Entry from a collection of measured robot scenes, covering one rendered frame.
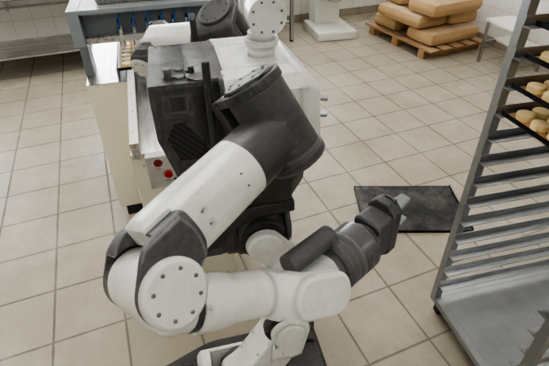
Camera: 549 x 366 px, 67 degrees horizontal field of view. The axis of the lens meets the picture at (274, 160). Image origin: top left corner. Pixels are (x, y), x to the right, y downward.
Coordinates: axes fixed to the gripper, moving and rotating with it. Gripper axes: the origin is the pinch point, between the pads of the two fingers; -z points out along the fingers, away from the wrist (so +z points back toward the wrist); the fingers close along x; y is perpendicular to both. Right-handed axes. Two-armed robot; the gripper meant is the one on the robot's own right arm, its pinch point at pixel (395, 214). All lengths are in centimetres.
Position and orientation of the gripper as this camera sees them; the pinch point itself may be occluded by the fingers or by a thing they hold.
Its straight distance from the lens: 81.4
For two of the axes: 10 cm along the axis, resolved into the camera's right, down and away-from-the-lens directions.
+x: -0.1, -8.3, -5.6
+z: -7.3, 3.9, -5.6
